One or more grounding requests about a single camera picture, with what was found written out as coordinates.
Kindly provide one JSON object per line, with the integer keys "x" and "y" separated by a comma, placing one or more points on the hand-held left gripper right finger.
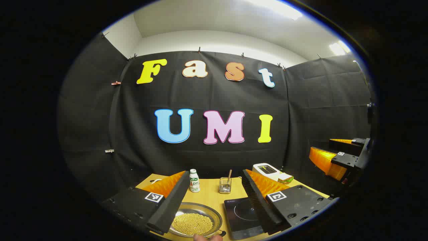
{"x": 259, "y": 207}

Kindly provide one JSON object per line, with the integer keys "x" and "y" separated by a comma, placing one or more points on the black induction cooktop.
{"x": 240, "y": 217}

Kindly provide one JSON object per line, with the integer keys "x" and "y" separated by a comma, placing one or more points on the stainless steel pot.
{"x": 187, "y": 209}

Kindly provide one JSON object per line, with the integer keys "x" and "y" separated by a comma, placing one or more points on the white toaster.
{"x": 259, "y": 167}

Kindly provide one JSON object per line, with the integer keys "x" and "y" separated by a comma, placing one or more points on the black backdrop cloth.
{"x": 217, "y": 97}

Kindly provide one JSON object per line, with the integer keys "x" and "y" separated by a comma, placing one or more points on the ceiling light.
{"x": 339, "y": 48}

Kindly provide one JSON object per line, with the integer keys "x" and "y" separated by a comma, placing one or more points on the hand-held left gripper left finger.
{"x": 170, "y": 207}

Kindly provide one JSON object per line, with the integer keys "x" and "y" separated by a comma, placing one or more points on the white divided dish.
{"x": 155, "y": 181}

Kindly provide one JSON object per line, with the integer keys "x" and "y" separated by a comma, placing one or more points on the wooden stick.
{"x": 229, "y": 175}

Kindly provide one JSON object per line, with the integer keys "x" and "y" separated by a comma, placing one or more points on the white drink bottle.
{"x": 194, "y": 184}

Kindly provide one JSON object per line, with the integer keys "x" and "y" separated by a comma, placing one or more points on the pile of yellow soybeans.
{"x": 192, "y": 223}

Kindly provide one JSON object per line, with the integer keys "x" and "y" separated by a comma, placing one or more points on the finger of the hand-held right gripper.
{"x": 344, "y": 144}
{"x": 346, "y": 160}

